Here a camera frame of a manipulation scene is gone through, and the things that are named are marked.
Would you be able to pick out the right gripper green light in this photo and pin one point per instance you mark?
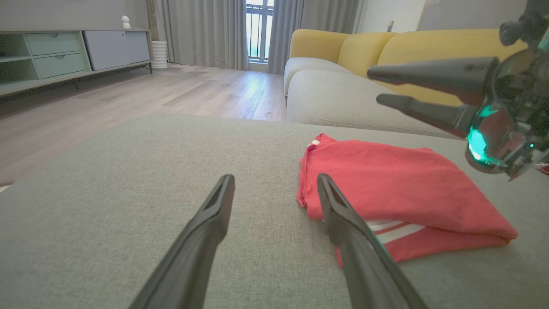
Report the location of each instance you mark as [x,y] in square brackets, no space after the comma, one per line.
[510,120]

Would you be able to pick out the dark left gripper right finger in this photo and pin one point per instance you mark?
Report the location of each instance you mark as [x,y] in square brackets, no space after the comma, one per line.
[364,266]

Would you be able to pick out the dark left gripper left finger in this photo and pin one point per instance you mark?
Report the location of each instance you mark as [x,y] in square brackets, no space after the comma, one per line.
[197,253]

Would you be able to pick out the red Bulls 23 jersey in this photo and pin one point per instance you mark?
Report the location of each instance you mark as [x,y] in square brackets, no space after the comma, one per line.
[386,180]

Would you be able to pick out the yellow sofa back cushion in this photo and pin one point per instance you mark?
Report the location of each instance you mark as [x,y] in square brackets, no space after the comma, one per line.
[315,45]
[429,47]
[360,53]

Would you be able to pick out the large grey sofa ottoman seat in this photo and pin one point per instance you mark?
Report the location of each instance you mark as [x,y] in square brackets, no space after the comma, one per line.
[128,214]

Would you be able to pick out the grey ledge behind sofa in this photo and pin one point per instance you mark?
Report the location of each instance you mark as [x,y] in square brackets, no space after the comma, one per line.
[463,15]

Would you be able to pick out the grey sofa seat cushion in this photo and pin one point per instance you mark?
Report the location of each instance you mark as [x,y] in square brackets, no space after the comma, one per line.
[309,66]
[343,98]

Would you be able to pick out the grey pleated curtain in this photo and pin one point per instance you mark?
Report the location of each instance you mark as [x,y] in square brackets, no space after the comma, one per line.
[206,32]
[309,15]

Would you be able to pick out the balcony window with railing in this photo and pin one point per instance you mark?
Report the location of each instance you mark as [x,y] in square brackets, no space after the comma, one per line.
[259,30]

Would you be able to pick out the white ribbed cylinder vase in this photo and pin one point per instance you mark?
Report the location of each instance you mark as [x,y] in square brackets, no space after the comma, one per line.
[159,55]

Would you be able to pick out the grey cabinet door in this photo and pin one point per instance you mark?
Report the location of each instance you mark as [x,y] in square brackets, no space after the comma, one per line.
[116,49]

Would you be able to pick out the pale green cabinet drawer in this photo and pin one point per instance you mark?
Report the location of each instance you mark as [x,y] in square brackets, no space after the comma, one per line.
[53,43]
[60,65]

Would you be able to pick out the small white figurine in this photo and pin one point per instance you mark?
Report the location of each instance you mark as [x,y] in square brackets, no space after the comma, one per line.
[125,22]

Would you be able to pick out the long low TV cabinet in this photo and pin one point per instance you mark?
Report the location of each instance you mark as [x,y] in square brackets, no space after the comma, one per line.
[17,77]

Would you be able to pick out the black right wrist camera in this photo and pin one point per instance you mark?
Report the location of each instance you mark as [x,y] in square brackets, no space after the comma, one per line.
[527,21]

